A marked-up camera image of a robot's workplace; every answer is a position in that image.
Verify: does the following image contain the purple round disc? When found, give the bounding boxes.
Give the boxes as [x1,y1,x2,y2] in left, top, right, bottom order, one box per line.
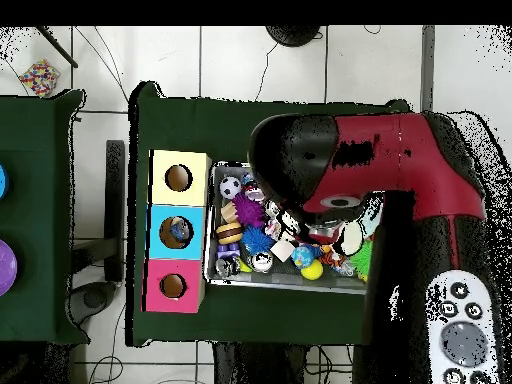
[0,238,19,297]

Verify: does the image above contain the brown wooden yo-yo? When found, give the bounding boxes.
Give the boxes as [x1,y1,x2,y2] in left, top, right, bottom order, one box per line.
[215,221,245,245]

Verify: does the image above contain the black upright panel stand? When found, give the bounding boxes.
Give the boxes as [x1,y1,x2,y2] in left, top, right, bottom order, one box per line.
[68,139,128,325]

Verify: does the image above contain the small soccer ball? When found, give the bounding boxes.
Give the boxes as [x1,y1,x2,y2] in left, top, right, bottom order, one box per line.
[219,175,243,200]

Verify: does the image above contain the dark green table cloth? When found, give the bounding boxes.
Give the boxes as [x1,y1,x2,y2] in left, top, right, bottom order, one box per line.
[127,79,411,357]

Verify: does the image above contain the green spiky rubber ball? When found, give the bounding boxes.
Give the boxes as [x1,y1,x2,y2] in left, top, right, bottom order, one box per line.
[351,239,375,281]

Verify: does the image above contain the multicoloured speckled toy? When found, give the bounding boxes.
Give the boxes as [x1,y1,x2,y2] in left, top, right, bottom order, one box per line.
[17,59,61,97]

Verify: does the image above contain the shallow clear mesh bin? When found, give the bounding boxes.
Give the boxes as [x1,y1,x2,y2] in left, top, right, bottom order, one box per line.
[204,162,373,296]

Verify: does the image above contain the wooden box with three holes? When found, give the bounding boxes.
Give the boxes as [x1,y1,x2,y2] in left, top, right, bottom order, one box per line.
[143,149,213,313]

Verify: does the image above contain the blue spiky ball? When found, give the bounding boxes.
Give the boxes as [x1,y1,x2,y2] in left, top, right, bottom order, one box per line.
[242,225,273,256]

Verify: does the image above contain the purple spiky ball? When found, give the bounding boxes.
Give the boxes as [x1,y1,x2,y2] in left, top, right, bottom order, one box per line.
[232,191,267,229]

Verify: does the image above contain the black white striped toy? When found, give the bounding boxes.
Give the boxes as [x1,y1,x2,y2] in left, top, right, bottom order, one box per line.
[215,255,241,280]

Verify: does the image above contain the blue yellow rubber ball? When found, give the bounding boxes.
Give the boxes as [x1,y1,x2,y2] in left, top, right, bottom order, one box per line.
[291,244,319,269]

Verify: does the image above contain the clear blue packet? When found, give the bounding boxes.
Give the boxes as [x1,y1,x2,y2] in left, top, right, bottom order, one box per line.
[166,220,193,246]

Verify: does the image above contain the black round floor base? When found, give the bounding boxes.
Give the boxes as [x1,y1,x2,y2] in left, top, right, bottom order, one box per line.
[265,25,323,48]

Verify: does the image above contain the dark green side table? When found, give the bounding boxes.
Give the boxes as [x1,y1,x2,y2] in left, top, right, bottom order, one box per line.
[0,89,88,345]

